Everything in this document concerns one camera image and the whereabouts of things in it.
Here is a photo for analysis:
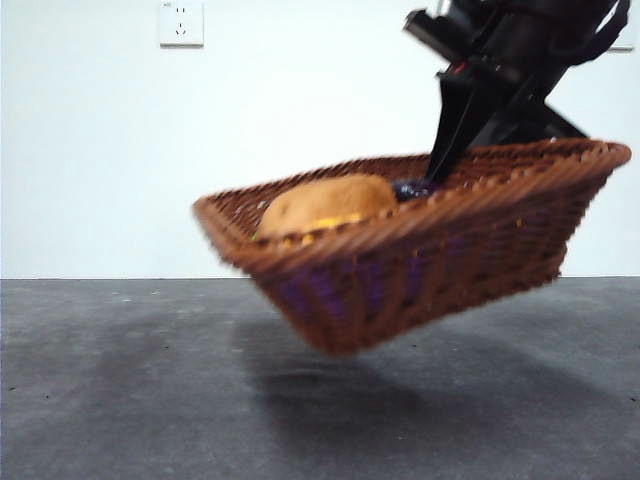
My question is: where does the purple eggplant with green stem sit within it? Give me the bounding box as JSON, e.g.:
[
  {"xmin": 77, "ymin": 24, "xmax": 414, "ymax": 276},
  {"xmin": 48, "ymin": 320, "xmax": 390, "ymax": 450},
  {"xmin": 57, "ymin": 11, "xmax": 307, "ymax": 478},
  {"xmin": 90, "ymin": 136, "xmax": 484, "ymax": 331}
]
[{"xmin": 389, "ymin": 179, "xmax": 441, "ymax": 204}]

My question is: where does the brown potato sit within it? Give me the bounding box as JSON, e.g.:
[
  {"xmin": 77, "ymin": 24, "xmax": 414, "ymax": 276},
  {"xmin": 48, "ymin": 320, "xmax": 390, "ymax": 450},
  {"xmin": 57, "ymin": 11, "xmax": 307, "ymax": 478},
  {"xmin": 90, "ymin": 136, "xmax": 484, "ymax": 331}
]
[{"xmin": 257, "ymin": 172, "xmax": 399, "ymax": 241}]

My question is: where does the yellow corn cob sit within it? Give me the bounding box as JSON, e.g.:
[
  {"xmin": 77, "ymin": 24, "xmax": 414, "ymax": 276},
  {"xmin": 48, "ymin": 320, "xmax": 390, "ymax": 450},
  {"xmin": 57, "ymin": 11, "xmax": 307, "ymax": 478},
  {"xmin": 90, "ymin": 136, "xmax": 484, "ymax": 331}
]
[{"xmin": 279, "ymin": 213, "xmax": 364, "ymax": 246}]

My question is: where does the brown wicker basket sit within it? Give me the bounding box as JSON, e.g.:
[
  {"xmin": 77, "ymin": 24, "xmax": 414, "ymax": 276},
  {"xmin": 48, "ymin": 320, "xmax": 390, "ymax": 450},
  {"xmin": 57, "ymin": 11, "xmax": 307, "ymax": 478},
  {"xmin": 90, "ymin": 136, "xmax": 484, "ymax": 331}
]
[{"xmin": 192, "ymin": 138, "xmax": 634, "ymax": 357}]

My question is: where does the white wall socket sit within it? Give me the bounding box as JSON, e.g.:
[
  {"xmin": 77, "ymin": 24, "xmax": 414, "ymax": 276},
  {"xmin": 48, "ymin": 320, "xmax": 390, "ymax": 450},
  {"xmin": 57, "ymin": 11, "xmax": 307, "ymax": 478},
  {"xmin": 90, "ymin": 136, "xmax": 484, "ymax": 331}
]
[{"xmin": 159, "ymin": 1, "xmax": 205, "ymax": 50}]

